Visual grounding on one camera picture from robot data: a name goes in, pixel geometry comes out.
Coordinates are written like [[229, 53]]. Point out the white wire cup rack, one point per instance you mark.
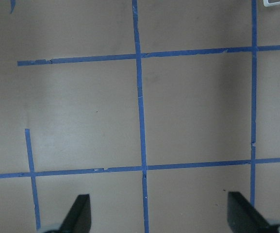
[[270, 3]]

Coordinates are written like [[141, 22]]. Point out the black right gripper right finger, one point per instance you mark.
[[242, 217]]

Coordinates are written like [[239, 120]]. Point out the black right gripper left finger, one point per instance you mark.
[[78, 219]]

